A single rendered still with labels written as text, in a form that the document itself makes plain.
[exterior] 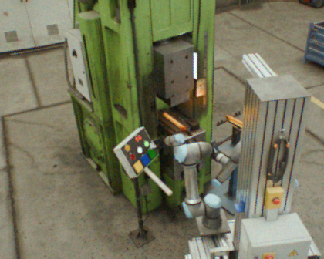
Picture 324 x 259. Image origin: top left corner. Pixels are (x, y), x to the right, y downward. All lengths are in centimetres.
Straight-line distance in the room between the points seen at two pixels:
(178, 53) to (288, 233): 163
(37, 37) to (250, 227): 676
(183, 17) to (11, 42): 554
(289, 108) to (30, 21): 683
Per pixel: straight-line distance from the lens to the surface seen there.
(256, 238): 232
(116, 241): 393
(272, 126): 203
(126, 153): 306
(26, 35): 836
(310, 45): 726
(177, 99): 336
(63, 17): 836
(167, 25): 323
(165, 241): 388
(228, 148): 380
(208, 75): 370
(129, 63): 313
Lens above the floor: 297
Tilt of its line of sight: 34 degrees down
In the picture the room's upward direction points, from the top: 4 degrees counter-clockwise
